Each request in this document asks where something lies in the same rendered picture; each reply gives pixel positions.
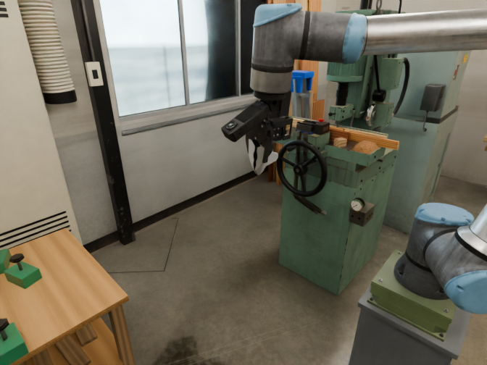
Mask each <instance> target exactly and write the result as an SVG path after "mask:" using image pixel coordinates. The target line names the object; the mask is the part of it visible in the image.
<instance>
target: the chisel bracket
mask: <svg viewBox="0 0 487 365"><path fill-rule="evenodd" d="M353 108H354V105H353V104H347V103H346V105H344V106H339V105H333V106H330V111H329V113H330V112H331V113H336V114H334V115H332V116H329V118H328V119H332V120H336V121H337V122H340V121H342V120H344V119H348V118H350V117H352V113H350V110H351V109H353Z"/></svg>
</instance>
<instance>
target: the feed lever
mask: <svg viewBox="0 0 487 365"><path fill-rule="evenodd" d="M373 56H374V63H375V76H376V84H377V89H375V90H374V92H373V94H372V100H373V101H379V102H383V101H384V100H385V98H386V91H385V90H380V83H379V74H378V60H377V55H373Z"/></svg>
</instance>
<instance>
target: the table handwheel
mask: <svg viewBox="0 0 487 365"><path fill-rule="evenodd" d="M293 145H296V146H303V147H305V148H308V149H309V150H310V151H311V152H312V153H313V154H314V156H313V157H312V158H311V159H310V160H309V161H307V162H305V163H304V162H300V163H298V164H294V163H293V162H291V161H289V160H287V159H285V158H283V155H284V153H285V152H286V151H287V147H289V146H293ZM315 159H318V161H315ZM282 161H284V162H286V163H287V164H290V165H291V166H292V167H294V173H295V174H296V175H297V176H300V178H301V185H302V190H303V191H301V190H297V189H295V188H294V187H293V186H292V185H291V184H290V183H289V182H288V181H287V179H286V178H285V176H284V174H283V170H282ZM317 164H320V167H321V173H322V174H321V179H320V183H319V184H318V186H317V187H316V188H315V189H313V190H311V191H306V187H305V183H304V174H305V173H307V171H308V169H309V168H311V167H313V166H315V165H317ZM276 167H277V171H278V176H279V178H280V180H281V182H282V183H283V184H284V186H285V187H286V188H287V189H288V190H289V191H291V192H292V193H293V194H295V195H298V196H301V197H310V196H314V195H316V194H318V193H319V192H320V191H321V190H322V189H323V188H324V186H325V184H326V181H327V178H328V168H327V164H326V162H325V159H324V157H323V155H322V154H321V153H320V151H319V150H318V149H317V148H316V147H315V146H313V145H312V144H311V143H309V142H306V141H304V140H292V141H290V142H287V143H286V144H285V145H284V146H283V147H282V148H281V149H280V151H279V153H278V159H277V161H276Z"/></svg>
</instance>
